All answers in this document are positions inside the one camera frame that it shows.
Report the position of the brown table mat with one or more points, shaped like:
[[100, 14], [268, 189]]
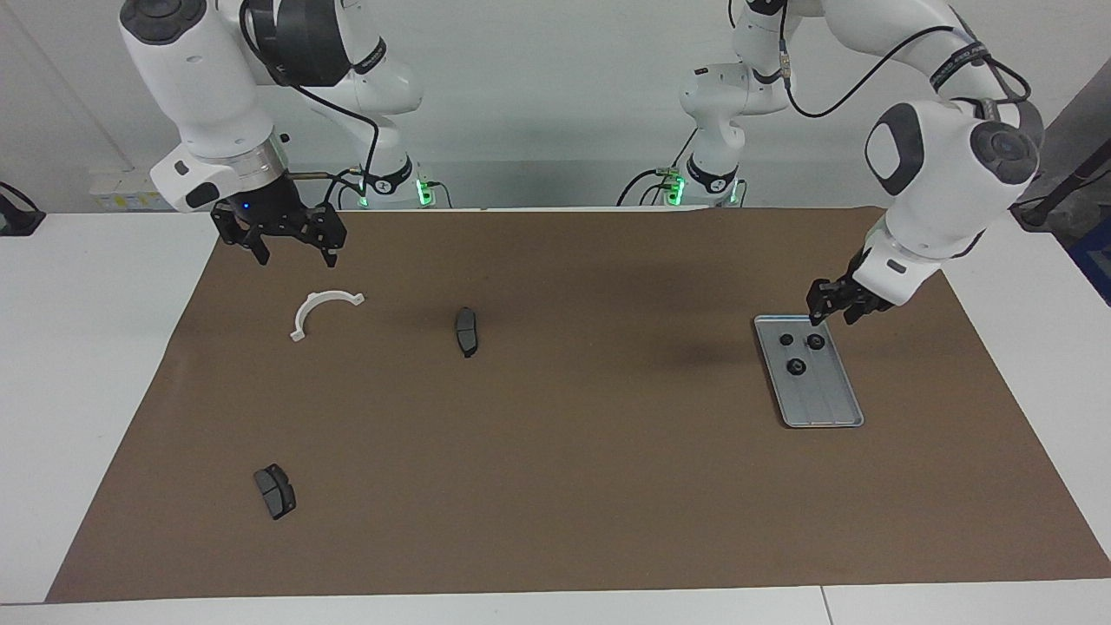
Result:
[[555, 486]]

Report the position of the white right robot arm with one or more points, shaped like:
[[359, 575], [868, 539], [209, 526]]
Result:
[[208, 78]]

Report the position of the black clamp mount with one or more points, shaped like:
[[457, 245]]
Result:
[[17, 221]]

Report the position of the black bearing gear silver centre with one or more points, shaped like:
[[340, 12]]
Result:
[[796, 366]]

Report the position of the white wall socket box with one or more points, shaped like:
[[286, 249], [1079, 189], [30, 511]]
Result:
[[130, 187]]

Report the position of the silver metal tray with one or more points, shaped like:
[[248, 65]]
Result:
[[825, 399]]

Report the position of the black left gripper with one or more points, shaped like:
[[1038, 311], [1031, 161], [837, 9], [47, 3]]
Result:
[[868, 291]]

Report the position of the blue bin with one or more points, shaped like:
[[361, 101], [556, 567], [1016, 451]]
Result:
[[1095, 260]]

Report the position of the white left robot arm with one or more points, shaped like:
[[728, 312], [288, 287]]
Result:
[[946, 191]]

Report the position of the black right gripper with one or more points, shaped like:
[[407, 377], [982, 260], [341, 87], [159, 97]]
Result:
[[273, 208]]

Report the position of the dark grey brake pad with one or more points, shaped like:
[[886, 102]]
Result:
[[467, 332], [276, 492]]

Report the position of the black stand pole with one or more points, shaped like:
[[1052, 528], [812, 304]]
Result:
[[1041, 213]]

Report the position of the white curved plastic bracket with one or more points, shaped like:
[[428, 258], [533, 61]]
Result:
[[305, 312]]

